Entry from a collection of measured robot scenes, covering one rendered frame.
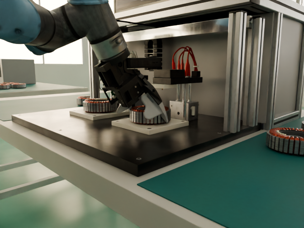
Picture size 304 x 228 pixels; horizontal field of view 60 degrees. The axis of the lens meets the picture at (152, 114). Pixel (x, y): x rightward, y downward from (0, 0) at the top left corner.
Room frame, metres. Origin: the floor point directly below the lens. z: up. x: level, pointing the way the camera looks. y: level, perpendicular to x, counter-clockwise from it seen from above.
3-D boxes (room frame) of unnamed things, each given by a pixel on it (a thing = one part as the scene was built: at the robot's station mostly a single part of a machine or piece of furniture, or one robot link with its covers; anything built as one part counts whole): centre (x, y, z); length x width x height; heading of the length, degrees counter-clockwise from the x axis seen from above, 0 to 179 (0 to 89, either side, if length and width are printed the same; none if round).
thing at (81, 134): (0.80, 0.08, 0.76); 0.64 x 0.47 x 0.02; 44
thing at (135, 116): (0.70, 0.00, 0.80); 0.11 x 0.11 x 0.04
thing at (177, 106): (0.81, -0.10, 0.80); 0.08 x 0.05 x 0.06; 44
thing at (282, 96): (0.84, -0.42, 0.91); 0.28 x 0.03 x 0.32; 134
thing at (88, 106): (0.88, 0.17, 0.80); 0.11 x 0.11 x 0.04
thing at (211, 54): (0.97, -0.09, 0.92); 0.66 x 0.01 x 0.30; 44
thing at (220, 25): (0.86, 0.02, 1.03); 0.62 x 0.01 x 0.03; 44
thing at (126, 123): (0.70, 0.01, 0.78); 0.15 x 0.15 x 0.01; 44
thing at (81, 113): (0.88, 0.17, 0.78); 0.15 x 0.15 x 0.01; 44
